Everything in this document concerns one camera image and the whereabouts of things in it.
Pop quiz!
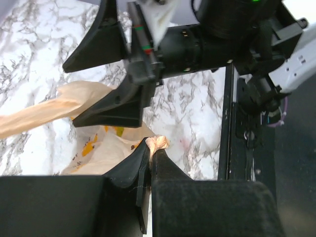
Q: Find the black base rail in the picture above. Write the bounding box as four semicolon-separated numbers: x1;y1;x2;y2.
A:
218;66;316;237

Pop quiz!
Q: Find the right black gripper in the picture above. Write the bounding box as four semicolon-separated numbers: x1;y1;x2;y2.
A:
62;0;234;85

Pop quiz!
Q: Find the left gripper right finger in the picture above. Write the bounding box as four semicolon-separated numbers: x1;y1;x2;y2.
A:
151;150;192;182

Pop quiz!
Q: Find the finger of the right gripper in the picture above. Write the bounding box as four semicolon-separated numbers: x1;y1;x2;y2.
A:
73;75;156;128

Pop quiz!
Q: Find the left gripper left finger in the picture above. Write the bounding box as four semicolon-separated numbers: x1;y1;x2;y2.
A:
102;139;151;232

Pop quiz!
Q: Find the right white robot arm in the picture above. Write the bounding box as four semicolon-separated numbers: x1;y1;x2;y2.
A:
63;0;308;127

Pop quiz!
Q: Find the orange plastic bag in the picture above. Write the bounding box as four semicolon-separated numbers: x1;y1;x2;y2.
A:
0;81;170;175

